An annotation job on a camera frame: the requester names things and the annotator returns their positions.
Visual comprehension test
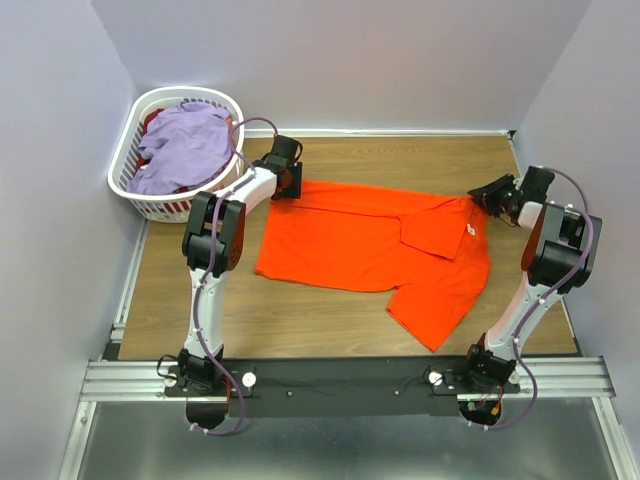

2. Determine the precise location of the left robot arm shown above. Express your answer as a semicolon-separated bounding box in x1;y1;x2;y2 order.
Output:
177;135;303;395

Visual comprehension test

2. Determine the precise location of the lavender t-shirt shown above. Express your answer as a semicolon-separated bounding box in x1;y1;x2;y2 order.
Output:
126;98;235;196

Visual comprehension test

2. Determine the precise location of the orange t-shirt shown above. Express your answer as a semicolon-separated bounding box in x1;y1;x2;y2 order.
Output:
255;180;491;351

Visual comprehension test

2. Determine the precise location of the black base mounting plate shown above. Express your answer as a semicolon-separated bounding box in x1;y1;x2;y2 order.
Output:
160;356;520;426

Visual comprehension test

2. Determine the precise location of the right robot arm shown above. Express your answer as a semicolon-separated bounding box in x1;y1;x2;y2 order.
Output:
459;166;602;392

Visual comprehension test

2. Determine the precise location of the white plastic laundry basket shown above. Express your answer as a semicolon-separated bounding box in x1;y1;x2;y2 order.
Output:
107;85;247;224

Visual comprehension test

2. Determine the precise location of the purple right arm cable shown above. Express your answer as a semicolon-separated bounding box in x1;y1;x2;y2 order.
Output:
464;167;596;431

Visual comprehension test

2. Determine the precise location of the aluminium frame rail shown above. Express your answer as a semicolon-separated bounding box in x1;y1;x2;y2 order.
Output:
55;355;640;480

